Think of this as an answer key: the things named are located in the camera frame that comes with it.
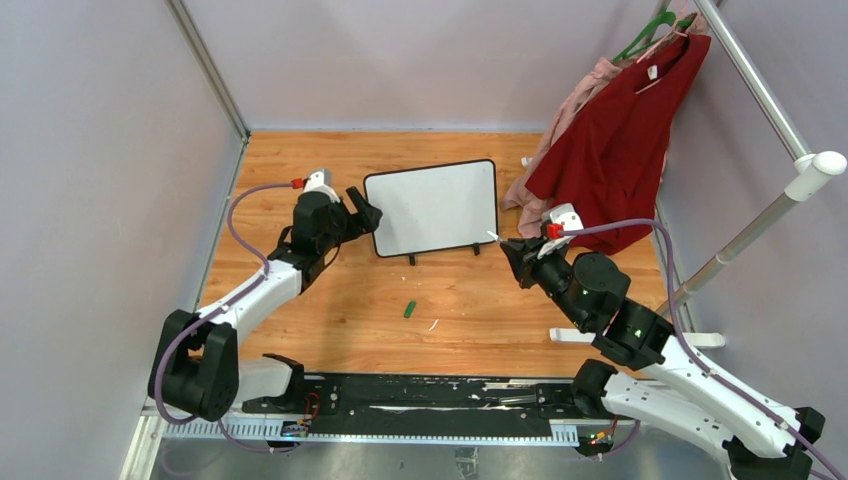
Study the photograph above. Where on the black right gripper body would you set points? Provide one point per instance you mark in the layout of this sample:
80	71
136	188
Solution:
551	273

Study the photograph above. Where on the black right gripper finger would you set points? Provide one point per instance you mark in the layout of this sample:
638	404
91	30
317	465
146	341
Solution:
520	269
522	246

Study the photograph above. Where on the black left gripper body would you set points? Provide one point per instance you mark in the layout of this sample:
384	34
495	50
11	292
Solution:
329	239

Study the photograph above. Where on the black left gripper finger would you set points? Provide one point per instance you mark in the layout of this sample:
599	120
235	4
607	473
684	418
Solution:
356	226
362	206

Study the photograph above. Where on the green marker cap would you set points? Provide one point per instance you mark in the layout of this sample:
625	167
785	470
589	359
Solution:
409	309

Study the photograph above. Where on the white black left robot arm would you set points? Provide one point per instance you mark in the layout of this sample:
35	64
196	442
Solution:
197	372

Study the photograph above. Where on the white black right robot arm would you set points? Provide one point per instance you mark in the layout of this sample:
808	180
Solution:
647	372

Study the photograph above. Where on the red shirt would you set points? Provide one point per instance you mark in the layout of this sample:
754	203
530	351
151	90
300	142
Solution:
608	163

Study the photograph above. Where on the pink garment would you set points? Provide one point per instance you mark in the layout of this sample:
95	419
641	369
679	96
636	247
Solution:
518	196

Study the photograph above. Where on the green clothes hanger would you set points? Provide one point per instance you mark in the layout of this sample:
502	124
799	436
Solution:
645	42

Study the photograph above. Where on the metal clothes rack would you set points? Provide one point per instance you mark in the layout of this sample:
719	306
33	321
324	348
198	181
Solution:
765	270

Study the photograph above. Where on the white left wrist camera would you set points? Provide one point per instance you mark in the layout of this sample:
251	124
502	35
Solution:
320	181

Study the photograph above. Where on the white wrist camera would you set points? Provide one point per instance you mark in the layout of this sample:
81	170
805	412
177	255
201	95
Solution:
320	181
558	228

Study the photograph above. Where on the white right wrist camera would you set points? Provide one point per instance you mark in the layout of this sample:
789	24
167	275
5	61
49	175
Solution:
558	228

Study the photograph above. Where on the white whiteboard black frame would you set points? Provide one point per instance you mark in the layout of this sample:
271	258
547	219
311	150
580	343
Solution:
434	208

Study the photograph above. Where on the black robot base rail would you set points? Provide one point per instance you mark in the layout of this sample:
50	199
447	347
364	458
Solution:
445	410

